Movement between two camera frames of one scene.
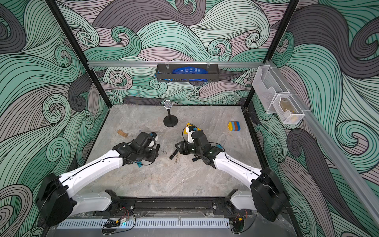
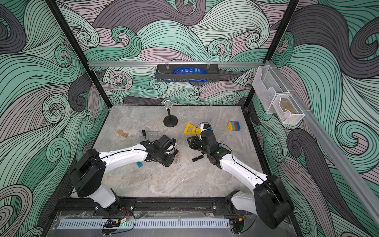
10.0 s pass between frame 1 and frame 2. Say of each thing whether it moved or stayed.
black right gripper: moved
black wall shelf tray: stayed
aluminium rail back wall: stayed
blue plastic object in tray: stayed
